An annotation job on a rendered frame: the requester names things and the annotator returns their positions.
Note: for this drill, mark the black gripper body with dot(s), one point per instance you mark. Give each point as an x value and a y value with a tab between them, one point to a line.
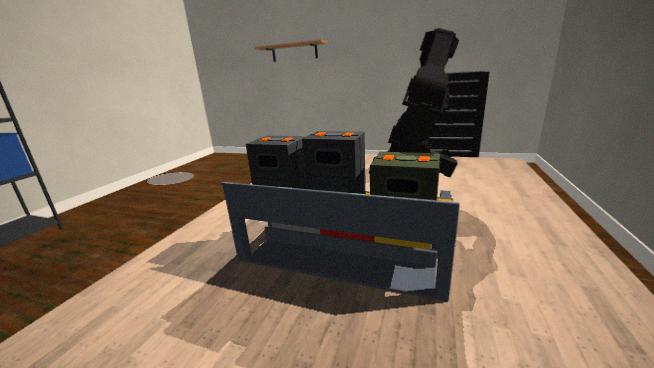
414	147

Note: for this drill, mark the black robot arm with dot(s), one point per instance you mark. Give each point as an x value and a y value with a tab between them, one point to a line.
429	84

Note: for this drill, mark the red open bin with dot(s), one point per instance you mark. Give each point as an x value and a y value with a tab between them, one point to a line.
347	235

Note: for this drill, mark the yellow bin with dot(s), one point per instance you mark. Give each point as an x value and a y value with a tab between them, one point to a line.
402	243

